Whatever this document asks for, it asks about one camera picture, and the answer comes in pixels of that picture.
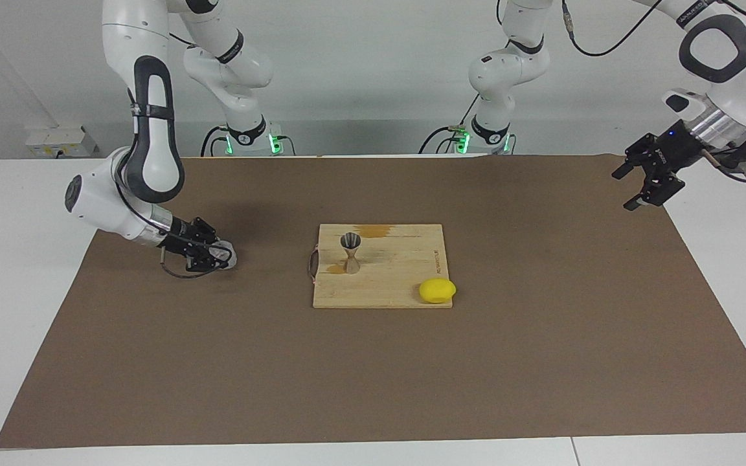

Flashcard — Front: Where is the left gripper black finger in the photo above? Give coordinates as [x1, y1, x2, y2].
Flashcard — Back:
[623, 172, 686, 212]
[611, 148, 648, 181]

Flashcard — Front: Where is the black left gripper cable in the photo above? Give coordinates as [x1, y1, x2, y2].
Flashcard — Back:
[561, 0, 746, 185]

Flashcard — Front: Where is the steel double jigger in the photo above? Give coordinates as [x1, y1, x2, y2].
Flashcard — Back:
[340, 232, 363, 275]

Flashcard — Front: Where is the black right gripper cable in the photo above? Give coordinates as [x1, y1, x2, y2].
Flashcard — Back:
[116, 184, 218, 280]

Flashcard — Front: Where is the brown paper table mat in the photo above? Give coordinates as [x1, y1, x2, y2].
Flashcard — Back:
[0, 154, 746, 449]

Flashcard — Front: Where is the white wall socket box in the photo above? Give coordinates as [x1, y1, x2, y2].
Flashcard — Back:
[26, 126, 99, 160]

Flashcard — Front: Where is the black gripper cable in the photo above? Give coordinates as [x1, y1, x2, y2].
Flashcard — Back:
[116, 184, 218, 280]
[561, 0, 746, 185]

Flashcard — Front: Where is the black base power cable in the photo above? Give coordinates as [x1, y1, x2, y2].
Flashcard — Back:
[418, 91, 479, 156]
[201, 124, 229, 157]

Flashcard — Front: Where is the yellow lemon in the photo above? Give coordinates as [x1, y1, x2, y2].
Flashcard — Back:
[419, 278, 457, 304]

